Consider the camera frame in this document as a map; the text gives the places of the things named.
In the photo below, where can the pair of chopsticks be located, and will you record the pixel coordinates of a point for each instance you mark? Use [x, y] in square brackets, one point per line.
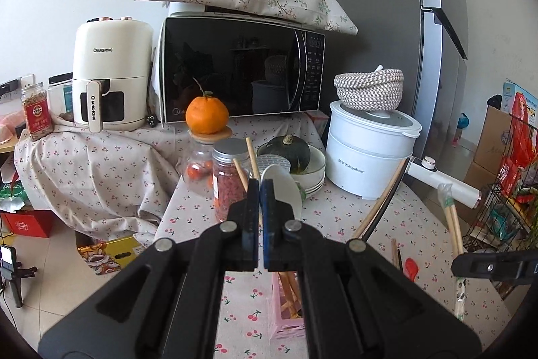
[449, 216]

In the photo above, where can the white ceramic bowl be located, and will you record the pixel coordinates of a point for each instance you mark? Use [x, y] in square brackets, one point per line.
[317, 169]

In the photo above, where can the red gift box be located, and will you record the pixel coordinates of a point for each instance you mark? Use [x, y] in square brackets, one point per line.
[25, 224]

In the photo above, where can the black power plug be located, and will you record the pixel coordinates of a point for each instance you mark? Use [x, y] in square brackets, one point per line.
[153, 121]

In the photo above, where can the cream air fryer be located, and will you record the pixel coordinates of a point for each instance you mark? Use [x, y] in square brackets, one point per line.
[111, 60]

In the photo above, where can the red and white carton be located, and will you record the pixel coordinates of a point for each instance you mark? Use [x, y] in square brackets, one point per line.
[317, 121]

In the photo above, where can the yellow printed cardboard box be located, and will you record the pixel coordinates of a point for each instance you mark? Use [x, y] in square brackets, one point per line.
[109, 254]

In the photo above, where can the orange with stem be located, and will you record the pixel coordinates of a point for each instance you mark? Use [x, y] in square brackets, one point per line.
[207, 115]

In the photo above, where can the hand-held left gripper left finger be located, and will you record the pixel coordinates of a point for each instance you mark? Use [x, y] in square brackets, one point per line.
[251, 216]

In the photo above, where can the dark green squash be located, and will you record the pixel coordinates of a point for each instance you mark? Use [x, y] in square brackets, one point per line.
[290, 153]

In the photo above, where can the grey refrigerator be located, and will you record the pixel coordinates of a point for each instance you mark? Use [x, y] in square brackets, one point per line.
[361, 5]

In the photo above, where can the white wall socket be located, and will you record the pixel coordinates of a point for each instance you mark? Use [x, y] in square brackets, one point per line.
[27, 80]

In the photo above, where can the green packet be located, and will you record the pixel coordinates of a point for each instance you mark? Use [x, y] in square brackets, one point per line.
[12, 197]

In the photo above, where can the clear container with black lid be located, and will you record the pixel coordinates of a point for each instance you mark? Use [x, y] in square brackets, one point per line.
[61, 98]

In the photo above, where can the white ceramic plate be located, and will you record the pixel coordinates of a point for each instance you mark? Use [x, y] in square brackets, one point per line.
[315, 188]

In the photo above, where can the black chopstick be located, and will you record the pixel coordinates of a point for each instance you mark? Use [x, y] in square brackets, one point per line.
[380, 216]

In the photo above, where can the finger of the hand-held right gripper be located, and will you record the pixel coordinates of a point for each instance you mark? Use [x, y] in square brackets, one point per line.
[504, 266]

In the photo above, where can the blue and yellow carton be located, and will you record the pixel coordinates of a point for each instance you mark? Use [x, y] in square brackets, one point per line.
[510, 94]

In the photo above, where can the red label snack jar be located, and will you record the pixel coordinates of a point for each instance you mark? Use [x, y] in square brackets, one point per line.
[38, 117]

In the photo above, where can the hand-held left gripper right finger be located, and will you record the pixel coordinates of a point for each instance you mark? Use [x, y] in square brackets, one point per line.
[269, 216]

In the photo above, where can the glass jar with wooden lid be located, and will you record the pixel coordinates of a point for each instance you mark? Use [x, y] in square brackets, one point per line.
[197, 169]

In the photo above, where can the red plastic utensil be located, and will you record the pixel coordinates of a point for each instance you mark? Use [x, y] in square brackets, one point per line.
[412, 270]

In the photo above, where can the pink cloth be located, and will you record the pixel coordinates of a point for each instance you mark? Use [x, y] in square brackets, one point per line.
[10, 127]

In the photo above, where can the white electric cooking pot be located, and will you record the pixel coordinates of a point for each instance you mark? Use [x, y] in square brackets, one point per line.
[365, 161]

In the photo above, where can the black power strip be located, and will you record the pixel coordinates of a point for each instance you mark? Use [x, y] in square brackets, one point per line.
[8, 87]

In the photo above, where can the jar of red goji berries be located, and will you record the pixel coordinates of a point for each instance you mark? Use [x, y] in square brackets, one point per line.
[227, 182]

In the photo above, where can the cherry print tablecloth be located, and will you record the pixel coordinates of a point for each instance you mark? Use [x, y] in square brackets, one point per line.
[105, 174]

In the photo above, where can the brown cardboard box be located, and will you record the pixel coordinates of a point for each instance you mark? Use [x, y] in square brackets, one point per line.
[487, 144]

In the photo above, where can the black microwave oven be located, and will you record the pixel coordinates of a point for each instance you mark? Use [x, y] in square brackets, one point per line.
[231, 69]

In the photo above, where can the red plastic bag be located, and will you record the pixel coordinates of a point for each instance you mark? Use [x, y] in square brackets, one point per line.
[519, 140]

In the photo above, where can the dark brown chopstick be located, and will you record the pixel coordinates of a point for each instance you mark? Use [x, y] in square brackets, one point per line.
[396, 254]

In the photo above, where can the pink perforated utensil basket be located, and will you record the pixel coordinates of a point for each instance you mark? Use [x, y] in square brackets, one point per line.
[286, 329]

